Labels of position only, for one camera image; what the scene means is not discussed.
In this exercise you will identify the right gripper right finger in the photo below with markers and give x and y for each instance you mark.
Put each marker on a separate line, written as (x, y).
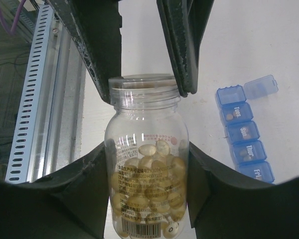
(225, 204)

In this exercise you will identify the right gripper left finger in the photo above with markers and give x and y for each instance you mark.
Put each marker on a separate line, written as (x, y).
(70, 203)

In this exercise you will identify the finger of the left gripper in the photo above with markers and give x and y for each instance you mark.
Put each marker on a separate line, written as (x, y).
(184, 23)
(94, 26)

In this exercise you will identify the blue weekly pill organizer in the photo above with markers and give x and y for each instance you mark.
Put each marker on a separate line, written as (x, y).
(247, 151)

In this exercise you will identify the amber pill bottle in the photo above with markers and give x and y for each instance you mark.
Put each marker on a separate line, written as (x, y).
(147, 148)

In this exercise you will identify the aluminium mounting rail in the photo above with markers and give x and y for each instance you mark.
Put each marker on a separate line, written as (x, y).
(57, 132)

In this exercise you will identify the slotted grey cable duct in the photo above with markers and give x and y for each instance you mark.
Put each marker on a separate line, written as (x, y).
(20, 153)

